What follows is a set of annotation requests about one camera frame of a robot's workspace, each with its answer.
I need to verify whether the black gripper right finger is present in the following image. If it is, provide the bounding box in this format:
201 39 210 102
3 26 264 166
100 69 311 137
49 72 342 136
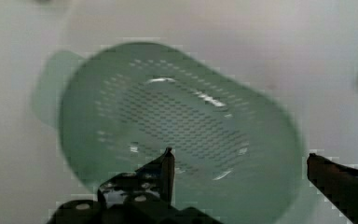
307 153 358 224

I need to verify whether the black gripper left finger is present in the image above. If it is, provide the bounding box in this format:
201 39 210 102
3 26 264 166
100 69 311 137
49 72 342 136
97 147 175 208

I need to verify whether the green plastic strainer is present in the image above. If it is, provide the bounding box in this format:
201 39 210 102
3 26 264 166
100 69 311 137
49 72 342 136
31 42 315 224

